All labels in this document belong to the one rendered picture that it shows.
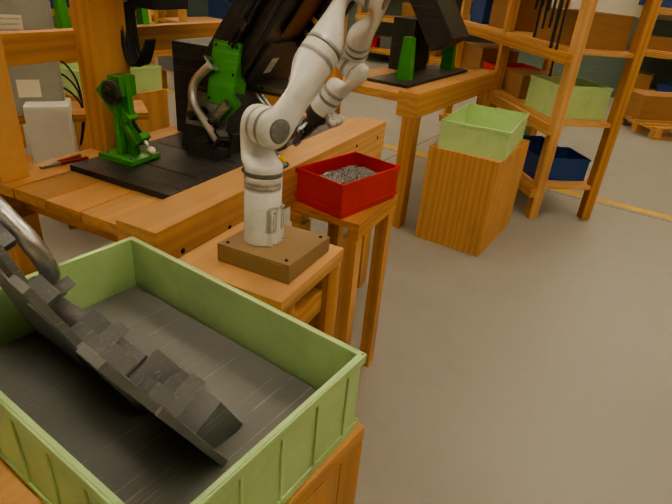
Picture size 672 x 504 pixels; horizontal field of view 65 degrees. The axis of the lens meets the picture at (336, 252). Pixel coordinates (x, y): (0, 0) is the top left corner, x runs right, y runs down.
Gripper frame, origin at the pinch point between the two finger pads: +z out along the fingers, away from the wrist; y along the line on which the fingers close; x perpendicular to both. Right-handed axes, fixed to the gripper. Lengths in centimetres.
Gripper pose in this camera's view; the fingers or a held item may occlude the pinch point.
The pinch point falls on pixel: (297, 140)
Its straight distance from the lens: 177.2
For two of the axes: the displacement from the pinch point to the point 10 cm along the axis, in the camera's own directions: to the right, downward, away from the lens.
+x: 6.8, 7.3, -0.4
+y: -4.6, 3.9, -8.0
